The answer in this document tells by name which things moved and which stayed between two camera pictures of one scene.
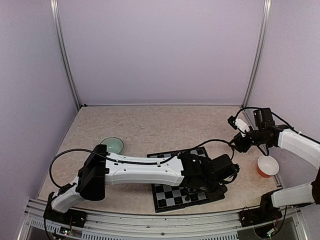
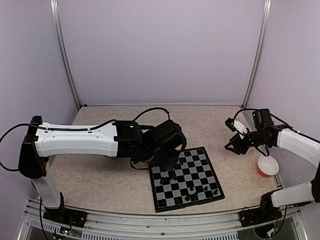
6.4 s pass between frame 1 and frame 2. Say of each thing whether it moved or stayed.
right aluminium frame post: stayed
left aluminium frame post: stayed
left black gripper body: moved
